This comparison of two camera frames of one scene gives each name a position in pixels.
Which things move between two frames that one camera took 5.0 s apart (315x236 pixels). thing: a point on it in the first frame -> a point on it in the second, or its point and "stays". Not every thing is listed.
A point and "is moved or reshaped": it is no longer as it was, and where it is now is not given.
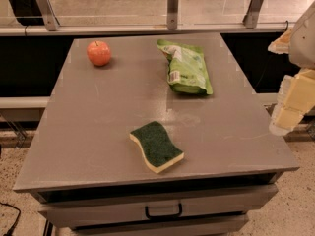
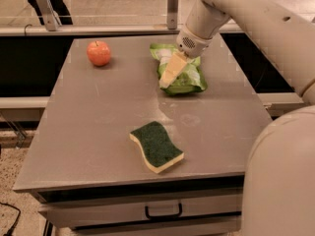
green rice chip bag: [187, 70] is moved or reshaped
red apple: [98, 52] stays
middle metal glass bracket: [172, 7] stays
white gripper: [303, 43] -> [193, 45]
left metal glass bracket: [46, 7] stays
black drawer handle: [163, 216] stays
